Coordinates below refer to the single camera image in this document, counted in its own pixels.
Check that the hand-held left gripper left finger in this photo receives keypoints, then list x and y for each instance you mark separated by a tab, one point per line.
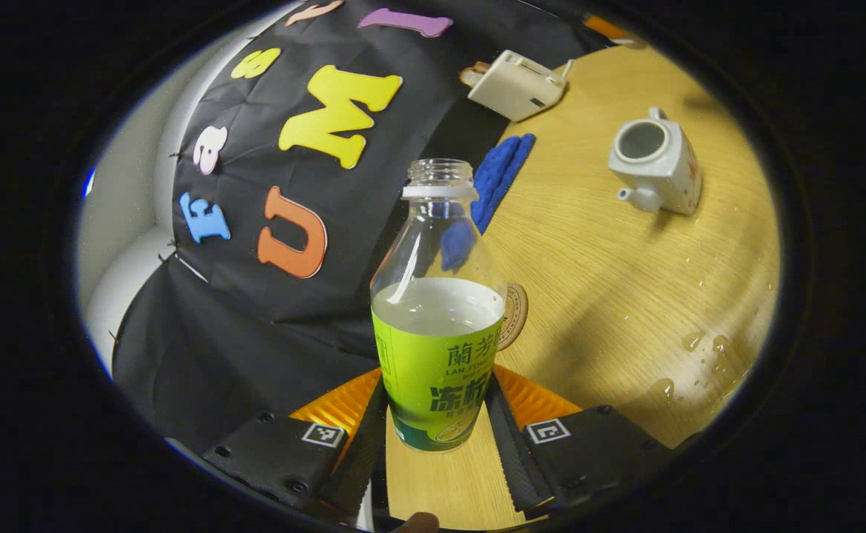
363	459

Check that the blue folded towel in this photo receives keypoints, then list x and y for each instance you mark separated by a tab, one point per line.
503	174

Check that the toast slice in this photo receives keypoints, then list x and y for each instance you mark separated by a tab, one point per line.
471	74

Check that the white toaster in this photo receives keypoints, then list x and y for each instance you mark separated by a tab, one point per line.
514	89

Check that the round brown coaster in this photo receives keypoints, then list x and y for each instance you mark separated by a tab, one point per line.
516	314

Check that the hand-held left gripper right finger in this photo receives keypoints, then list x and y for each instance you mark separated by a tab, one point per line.
511	459

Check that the white ceramic teacup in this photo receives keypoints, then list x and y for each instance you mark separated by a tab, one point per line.
666	174

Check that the black backdrop cloth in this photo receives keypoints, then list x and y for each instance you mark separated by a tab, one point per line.
255	333

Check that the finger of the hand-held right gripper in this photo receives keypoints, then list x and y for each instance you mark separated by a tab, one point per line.
607	28

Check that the green label water bottle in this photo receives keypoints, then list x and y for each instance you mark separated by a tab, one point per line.
437	370

